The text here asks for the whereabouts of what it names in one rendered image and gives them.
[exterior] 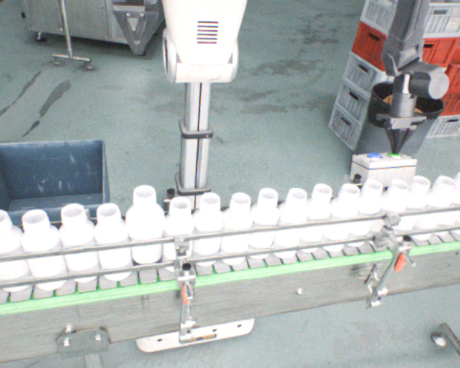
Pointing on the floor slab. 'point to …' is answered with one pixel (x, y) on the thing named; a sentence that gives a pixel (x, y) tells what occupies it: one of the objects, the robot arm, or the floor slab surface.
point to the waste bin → (373, 126)
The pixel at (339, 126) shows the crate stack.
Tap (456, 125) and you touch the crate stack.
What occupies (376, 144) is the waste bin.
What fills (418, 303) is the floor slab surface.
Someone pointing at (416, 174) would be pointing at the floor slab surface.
